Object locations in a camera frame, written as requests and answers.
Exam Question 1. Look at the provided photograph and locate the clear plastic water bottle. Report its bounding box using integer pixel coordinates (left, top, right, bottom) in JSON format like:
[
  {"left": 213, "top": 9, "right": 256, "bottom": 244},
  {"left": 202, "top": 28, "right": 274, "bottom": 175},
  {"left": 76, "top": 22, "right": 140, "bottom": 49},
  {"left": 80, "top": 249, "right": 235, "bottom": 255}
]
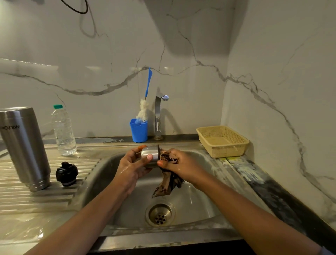
[{"left": 51, "top": 105, "right": 77, "bottom": 156}]

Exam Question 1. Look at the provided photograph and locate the black cable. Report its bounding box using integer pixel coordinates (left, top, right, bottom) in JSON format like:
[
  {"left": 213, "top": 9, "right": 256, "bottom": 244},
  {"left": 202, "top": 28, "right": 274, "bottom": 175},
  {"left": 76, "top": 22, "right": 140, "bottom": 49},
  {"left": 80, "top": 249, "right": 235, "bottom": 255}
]
[{"left": 60, "top": 0, "right": 89, "bottom": 15}]

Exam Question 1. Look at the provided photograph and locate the blue plastic cup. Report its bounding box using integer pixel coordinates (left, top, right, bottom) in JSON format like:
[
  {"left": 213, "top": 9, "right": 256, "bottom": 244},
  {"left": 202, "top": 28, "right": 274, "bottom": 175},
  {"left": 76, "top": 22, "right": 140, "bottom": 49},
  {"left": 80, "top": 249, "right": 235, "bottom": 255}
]
[{"left": 130, "top": 119, "right": 148, "bottom": 143}]

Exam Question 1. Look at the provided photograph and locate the stainless steel sink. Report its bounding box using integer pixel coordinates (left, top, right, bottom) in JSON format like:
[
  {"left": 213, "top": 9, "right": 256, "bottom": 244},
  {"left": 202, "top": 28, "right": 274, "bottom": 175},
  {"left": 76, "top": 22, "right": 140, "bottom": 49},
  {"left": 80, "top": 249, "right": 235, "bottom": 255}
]
[{"left": 0, "top": 140, "right": 273, "bottom": 253}]

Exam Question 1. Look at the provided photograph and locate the black flask lid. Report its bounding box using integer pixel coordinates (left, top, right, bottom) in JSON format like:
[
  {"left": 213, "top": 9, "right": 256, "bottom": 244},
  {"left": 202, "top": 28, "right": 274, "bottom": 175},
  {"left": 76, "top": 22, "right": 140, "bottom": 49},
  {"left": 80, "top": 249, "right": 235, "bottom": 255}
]
[{"left": 56, "top": 162, "right": 79, "bottom": 187}]

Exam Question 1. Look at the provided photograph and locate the beige plastic basket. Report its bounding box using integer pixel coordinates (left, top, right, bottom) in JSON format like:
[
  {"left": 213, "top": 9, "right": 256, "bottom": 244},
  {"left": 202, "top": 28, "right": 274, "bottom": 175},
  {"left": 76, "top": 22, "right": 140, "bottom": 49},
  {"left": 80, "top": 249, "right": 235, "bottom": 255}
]
[{"left": 196, "top": 126, "right": 250, "bottom": 158}]

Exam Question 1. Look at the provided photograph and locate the brown scrubbing cloth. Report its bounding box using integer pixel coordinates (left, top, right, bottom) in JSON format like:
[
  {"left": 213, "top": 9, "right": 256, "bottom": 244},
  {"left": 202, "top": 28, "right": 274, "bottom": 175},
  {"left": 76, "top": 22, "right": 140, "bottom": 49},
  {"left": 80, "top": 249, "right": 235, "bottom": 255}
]
[{"left": 152, "top": 150, "right": 185, "bottom": 198}]

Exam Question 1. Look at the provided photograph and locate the person's left hand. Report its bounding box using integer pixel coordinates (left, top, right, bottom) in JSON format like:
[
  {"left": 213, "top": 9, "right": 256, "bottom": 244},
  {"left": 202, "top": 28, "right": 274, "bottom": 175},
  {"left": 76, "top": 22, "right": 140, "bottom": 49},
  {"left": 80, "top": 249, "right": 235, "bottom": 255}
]
[{"left": 112, "top": 145, "right": 153, "bottom": 196}]

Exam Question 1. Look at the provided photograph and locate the small steel cup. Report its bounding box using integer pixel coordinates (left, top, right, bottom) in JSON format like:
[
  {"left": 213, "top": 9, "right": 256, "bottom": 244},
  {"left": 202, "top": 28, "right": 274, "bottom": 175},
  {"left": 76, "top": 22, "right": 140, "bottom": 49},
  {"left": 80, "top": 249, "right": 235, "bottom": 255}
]
[{"left": 141, "top": 145, "right": 160, "bottom": 163}]

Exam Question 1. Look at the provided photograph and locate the stainless steel flask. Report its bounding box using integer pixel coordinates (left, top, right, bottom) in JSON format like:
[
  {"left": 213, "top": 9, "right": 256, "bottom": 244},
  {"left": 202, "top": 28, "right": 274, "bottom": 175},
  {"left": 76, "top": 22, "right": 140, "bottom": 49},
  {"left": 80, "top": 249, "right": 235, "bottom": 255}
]
[{"left": 0, "top": 107, "right": 51, "bottom": 192}]

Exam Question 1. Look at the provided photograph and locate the sink drain strainer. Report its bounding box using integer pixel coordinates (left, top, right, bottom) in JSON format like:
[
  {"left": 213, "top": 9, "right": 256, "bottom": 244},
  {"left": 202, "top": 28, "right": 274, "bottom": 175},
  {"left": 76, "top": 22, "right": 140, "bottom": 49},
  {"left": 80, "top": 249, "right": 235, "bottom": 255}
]
[{"left": 145, "top": 202, "right": 176, "bottom": 227}]

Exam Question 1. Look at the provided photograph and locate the blue-handled bottle brush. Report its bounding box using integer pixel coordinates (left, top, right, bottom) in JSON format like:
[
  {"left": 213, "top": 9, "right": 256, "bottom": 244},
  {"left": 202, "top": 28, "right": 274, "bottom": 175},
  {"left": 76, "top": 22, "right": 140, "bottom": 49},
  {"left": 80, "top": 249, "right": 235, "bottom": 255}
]
[{"left": 135, "top": 67, "right": 153, "bottom": 124}]

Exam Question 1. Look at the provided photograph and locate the chrome sink faucet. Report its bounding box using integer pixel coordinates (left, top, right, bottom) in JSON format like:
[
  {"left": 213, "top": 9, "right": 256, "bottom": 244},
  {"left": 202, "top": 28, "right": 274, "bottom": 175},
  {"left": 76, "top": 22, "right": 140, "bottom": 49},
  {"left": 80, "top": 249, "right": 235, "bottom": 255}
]
[{"left": 154, "top": 95, "right": 170, "bottom": 140}]

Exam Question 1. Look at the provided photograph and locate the person's left forearm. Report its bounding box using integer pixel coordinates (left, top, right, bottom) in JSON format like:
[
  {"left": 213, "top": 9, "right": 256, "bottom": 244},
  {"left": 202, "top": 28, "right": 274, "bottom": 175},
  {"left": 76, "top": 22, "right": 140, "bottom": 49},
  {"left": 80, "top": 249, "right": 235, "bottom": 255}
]
[{"left": 24, "top": 181, "right": 126, "bottom": 255}]

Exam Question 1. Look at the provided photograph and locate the person's right forearm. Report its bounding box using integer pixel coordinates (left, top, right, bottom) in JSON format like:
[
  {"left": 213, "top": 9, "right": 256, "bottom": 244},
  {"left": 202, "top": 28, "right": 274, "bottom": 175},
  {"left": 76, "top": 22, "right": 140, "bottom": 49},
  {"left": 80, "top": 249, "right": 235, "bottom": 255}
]
[{"left": 192, "top": 172, "right": 323, "bottom": 255}]

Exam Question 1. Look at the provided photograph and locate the person's right hand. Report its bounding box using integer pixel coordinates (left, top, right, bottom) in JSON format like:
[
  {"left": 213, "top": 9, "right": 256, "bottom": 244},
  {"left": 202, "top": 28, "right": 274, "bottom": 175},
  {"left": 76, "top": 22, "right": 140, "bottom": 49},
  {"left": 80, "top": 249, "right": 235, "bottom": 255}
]
[{"left": 157, "top": 148, "right": 210, "bottom": 191}]

